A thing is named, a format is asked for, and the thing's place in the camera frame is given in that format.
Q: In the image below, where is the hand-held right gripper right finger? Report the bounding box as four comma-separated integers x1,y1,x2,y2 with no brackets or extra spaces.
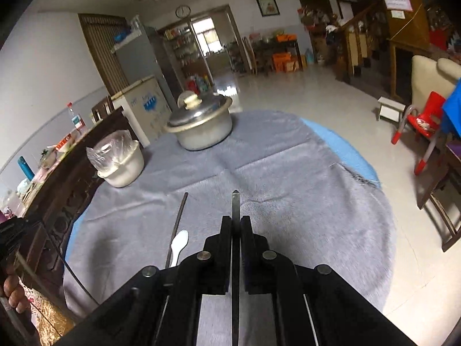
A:
241,215,416,346

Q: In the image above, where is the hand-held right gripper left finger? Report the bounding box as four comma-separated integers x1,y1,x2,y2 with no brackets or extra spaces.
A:
70,215,233,346

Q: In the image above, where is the white plastic spoon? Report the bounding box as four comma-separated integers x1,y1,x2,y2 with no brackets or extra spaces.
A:
169,230,189,268

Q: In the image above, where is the person's left hand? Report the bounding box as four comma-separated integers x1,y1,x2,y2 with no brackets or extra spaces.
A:
2,274,32,314

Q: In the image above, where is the round table with grey cloth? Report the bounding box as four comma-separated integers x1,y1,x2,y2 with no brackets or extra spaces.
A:
63,110,397,346

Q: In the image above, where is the carved wooden sideboard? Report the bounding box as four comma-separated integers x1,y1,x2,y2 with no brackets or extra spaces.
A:
14,106,145,296

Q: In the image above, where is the blue water bottle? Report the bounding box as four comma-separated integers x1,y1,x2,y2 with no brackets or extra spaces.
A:
18,157,35,181

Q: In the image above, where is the metal pot with lid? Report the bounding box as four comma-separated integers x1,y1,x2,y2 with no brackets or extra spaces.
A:
164,92,234,151

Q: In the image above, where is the white bowl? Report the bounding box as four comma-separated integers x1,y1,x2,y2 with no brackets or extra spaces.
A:
97,140,145,188

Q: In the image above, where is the clear plastic bag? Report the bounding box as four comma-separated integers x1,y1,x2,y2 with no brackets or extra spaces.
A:
86,131,133,172

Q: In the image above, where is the blue tablecloth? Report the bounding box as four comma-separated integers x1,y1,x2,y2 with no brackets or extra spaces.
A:
65,117,382,256

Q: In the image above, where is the clear bottle with red cap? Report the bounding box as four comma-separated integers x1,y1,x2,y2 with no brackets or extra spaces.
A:
67,103,87,134

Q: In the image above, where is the white chest freezer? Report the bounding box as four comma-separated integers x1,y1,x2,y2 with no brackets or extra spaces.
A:
112,75,173,145

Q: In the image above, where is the orange box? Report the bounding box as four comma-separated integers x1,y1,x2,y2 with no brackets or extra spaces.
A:
272,52,301,73

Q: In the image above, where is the white step stool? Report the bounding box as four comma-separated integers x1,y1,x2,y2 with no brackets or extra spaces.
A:
377,97,406,121

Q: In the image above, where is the dark wooden chair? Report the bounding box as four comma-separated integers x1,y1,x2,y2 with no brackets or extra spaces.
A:
418,144,461,253

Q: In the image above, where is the shelf with bottles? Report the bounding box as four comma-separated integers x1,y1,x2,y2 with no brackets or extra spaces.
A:
164,27,202,76

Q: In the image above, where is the wooden side table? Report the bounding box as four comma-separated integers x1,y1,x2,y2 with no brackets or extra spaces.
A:
248,38,303,76

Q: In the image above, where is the grey refrigerator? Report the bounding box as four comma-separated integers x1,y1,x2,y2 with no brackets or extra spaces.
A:
111,25,173,98

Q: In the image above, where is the wooden door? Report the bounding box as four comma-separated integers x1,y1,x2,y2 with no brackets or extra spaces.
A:
78,14,130,94

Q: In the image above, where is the red child chair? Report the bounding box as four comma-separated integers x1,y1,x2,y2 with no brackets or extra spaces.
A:
392,92,447,175

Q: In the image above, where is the wooden staircase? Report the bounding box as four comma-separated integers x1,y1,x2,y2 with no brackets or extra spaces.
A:
333,0,433,101

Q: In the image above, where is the cream chair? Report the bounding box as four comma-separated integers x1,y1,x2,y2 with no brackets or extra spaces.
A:
411,55,461,116

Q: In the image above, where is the thin black cable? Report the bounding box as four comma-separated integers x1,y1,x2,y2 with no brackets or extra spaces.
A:
45,228,101,306

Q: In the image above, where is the framed wall picture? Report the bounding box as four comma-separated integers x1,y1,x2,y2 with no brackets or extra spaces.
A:
256,0,280,17

